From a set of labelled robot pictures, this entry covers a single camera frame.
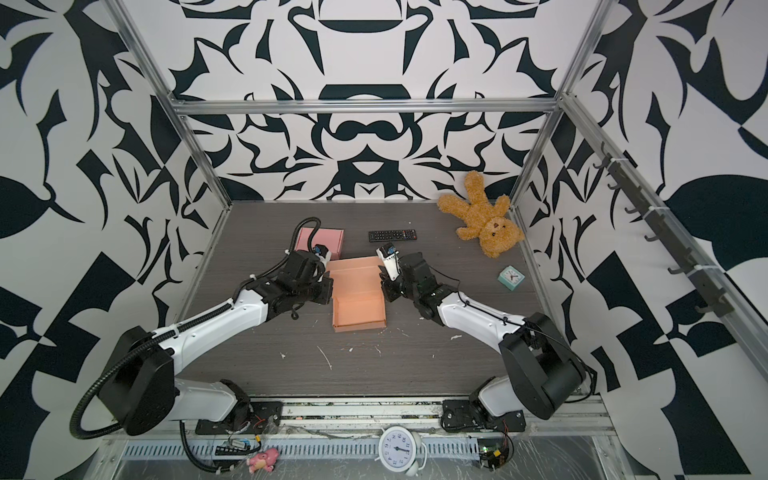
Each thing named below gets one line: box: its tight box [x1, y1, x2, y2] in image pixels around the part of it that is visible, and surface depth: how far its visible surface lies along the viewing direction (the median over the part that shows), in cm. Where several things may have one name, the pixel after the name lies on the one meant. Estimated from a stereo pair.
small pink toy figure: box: [246, 448, 279, 473], surface depth 69 cm
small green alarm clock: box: [497, 265, 525, 291], surface depth 100 cm
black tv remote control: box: [368, 229, 418, 243], surface depth 110 cm
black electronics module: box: [477, 437, 509, 471], surface depth 73 cm
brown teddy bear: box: [437, 170, 524, 259], surface depth 109 cm
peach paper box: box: [326, 256, 387, 333], surface depth 89 cm
